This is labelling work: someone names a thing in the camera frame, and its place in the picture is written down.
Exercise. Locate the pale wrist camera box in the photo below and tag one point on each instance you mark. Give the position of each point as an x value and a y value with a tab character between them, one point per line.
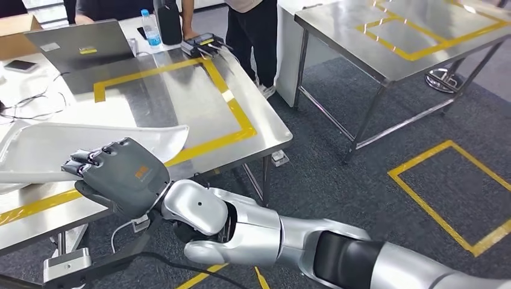
66	261

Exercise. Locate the person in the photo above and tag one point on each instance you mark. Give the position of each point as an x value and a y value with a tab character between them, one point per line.
104	10
247	40
12	6

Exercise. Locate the yellow floor tape square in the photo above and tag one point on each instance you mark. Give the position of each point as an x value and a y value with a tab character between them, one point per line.
199	277
423	199

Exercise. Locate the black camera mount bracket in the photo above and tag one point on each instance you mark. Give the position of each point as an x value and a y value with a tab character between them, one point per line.
111	263

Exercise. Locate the steel workbench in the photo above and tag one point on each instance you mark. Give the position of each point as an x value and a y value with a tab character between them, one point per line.
191	103

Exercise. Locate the grey laptop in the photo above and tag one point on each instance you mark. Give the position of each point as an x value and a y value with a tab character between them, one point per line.
80	44

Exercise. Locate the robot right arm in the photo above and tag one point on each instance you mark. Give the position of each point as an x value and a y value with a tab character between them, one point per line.
259	235

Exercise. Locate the steel table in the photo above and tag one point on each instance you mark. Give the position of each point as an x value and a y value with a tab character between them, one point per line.
359	44

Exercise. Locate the clear water bottle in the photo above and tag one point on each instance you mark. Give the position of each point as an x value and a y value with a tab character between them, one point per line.
151	36

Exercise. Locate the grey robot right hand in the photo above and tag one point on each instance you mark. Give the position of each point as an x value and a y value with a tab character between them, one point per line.
123	179

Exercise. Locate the cardboard box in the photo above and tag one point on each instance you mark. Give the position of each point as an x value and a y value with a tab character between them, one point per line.
16	40

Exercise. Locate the black upright case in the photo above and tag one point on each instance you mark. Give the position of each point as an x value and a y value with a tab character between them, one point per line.
168	24

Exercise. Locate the round steel stanchion base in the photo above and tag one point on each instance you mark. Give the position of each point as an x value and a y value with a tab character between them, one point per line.
443	81

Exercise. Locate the steel floor socket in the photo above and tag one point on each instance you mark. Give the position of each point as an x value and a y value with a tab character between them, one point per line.
140	225
280	158

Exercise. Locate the black handheld controller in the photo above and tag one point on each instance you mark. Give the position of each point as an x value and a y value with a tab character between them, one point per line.
199	44

